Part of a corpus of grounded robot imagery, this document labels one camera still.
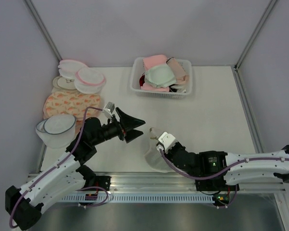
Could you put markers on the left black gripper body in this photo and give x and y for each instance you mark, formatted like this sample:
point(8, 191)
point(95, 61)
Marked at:
point(113, 130)

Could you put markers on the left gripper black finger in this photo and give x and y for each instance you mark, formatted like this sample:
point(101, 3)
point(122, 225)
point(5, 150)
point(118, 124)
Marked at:
point(132, 135)
point(128, 122)

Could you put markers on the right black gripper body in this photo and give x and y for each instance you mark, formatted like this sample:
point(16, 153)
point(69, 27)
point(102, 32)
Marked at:
point(177, 147)

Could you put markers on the beige trimmed mesh laundry bag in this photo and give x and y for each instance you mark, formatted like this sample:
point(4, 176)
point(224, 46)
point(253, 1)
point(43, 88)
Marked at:
point(153, 156)

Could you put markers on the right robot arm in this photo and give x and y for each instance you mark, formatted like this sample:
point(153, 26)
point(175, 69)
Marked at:
point(218, 170)

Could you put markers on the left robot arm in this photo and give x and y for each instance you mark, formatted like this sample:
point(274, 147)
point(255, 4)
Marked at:
point(26, 204)

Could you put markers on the carrot print laundry bag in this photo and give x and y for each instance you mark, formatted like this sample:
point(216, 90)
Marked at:
point(70, 102)

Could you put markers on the pink trimmed mesh laundry bag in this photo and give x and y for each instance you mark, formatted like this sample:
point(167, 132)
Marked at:
point(89, 80)

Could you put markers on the beige flat laundry bag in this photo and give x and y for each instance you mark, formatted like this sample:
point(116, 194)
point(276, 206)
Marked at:
point(63, 83)

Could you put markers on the pink trimmed bag at back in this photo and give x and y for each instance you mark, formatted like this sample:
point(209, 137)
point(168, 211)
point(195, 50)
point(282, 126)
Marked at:
point(68, 68)

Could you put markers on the white plastic basket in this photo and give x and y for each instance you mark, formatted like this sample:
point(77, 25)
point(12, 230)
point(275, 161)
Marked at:
point(138, 85)

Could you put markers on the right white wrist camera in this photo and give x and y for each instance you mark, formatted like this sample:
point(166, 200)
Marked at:
point(165, 142)

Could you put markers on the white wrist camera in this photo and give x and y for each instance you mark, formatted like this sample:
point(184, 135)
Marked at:
point(165, 142)
point(108, 110)

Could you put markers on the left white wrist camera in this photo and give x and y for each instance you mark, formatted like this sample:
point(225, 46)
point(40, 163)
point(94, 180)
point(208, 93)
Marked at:
point(108, 110)

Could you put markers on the aluminium mounting rail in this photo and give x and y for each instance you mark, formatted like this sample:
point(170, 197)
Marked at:
point(153, 182)

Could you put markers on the white slotted cable duct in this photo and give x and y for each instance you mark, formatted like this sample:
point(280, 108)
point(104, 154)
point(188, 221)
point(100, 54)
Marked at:
point(138, 198)

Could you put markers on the left aluminium frame post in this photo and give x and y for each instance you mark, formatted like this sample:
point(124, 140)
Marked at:
point(43, 29)

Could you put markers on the aluminium frame post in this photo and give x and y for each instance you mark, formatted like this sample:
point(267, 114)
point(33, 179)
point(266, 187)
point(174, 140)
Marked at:
point(43, 29)
point(256, 32)

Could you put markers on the right aluminium frame post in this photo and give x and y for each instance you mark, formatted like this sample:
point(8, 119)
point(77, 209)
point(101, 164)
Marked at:
point(256, 32)

